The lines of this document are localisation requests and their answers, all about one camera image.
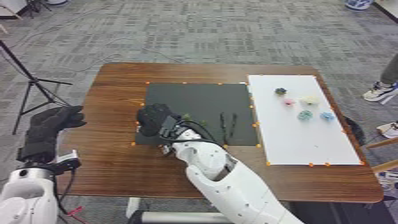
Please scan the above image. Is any white flower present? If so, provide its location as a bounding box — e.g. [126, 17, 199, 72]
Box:
[298, 95, 321, 106]

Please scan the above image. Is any pale grey bar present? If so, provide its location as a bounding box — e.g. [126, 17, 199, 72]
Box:
[140, 211, 234, 224]

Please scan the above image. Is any white sheet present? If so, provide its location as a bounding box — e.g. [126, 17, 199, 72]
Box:
[245, 74, 364, 167]

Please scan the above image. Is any black cable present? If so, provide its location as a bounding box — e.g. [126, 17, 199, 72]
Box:
[170, 119, 225, 150]

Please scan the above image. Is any dark mat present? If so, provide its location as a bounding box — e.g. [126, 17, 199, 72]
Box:
[133, 82, 261, 147]

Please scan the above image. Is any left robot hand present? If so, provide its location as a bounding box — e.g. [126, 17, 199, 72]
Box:
[16, 105, 88, 165]

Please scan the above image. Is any green sprig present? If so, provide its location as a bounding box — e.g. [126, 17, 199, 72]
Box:
[218, 112, 229, 141]
[227, 113, 239, 140]
[181, 113, 209, 127]

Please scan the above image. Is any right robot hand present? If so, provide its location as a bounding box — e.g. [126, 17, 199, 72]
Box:
[135, 102, 183, 138]

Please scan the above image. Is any black tripod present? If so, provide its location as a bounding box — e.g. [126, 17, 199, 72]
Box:
[0, 39, 74, 136]

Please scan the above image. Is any light blue flower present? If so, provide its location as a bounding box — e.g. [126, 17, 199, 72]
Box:
[318, 111, 337, 122]

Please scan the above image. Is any teal flower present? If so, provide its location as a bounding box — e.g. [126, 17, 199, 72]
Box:
[296, 110, 314, 122]

